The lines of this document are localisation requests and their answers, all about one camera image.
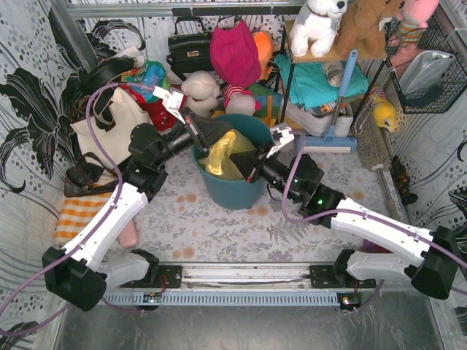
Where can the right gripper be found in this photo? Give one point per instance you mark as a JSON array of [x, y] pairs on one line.
[[256, 164]]

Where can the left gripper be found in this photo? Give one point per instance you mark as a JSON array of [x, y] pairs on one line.
[[198, 132]]

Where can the yellow trash bag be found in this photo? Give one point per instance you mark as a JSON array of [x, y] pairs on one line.
[[218, 163]]

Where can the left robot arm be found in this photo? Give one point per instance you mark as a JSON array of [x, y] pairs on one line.
[[77, 272]]

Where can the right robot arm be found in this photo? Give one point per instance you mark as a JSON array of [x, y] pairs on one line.
[[427, 259]]

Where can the teal trash bin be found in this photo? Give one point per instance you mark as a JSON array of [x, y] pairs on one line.
[[236, 195]]

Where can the cream canvas tote bag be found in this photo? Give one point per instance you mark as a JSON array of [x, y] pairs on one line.
[[116, 136]]

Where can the magenta cloth bag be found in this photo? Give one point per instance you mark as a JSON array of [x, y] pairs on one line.
[[234, 55]]

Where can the brown patterned bag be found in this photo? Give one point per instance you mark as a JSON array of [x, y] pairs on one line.
[[89, 177]]

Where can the red clothing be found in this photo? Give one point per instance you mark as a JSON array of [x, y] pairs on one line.
[[160, 117]]

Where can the cream plush lamb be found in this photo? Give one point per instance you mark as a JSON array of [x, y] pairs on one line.
[[201, 90]]

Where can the pink head plush doll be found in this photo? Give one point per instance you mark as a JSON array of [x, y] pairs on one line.
[[239, 101]]

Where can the rainbow folded cloth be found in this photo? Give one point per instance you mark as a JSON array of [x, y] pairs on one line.
[[269, 100]]

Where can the white storage box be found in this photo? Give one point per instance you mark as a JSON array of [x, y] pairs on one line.
[[316, 126]]

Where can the colorful printed cloth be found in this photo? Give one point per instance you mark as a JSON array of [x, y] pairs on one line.
[[151, 73]]

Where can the black leather handbag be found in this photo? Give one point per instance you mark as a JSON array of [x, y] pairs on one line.
[[189, 53]]

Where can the blue floor mop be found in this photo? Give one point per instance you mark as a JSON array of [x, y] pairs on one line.
[[329, 142]]

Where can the teal folded cloth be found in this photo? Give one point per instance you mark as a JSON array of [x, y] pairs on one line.
[[310, 88]]

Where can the orange plush toy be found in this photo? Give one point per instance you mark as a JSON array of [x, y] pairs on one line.
[[264, 44]]

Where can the black round hat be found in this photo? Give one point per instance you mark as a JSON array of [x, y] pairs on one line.
[[107, 71]]

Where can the pink sponge roll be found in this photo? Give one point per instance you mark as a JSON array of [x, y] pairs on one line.
[[128, 237]]

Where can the yellow plush toy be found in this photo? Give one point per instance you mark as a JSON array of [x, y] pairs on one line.
[[383, 111]]

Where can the black orange cloth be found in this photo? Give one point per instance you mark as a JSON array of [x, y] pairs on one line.
[[401, 181]]

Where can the orange checkered towel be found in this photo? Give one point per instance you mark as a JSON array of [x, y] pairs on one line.
[[76, 213]]

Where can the white plush dog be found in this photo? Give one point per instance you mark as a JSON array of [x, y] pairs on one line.
[[315, 27]]

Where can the brown teddy bear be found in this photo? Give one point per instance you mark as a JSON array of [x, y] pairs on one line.
[[364, 21]]

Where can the silver foil pouch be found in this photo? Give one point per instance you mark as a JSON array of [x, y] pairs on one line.
[[425, 70]]

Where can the pink plush toy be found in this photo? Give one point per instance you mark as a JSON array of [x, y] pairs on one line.
[[413, 21]]

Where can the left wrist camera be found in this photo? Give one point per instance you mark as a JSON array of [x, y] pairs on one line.
[[172, 101]]

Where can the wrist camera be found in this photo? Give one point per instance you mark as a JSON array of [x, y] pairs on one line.
[[281, 135], [172, 101]]

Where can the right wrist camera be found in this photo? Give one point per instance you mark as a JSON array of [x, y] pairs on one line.
[[281, 135]]

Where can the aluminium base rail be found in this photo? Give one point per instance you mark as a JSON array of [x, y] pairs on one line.
[[250, 284]]

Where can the black wire basket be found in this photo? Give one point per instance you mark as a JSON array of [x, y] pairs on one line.
[[440, 97]]

